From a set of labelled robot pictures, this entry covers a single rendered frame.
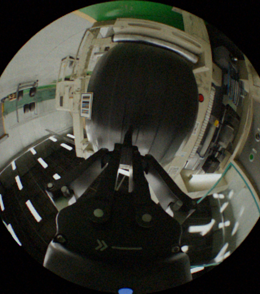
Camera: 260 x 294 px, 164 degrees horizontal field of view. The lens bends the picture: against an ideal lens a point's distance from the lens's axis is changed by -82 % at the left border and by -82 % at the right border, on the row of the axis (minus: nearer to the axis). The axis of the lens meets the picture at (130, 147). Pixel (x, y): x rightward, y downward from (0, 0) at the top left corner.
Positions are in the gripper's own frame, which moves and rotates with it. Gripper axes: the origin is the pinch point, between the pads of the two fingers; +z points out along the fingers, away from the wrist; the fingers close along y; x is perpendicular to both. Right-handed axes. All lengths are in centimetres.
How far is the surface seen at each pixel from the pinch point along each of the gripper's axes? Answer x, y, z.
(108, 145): -2.1, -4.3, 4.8
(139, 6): 131, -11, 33
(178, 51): 35.2, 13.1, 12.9
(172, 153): -1.9, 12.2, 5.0
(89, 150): -32, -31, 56
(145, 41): 35.1, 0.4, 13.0
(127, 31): 40.3, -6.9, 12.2
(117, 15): 134, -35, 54
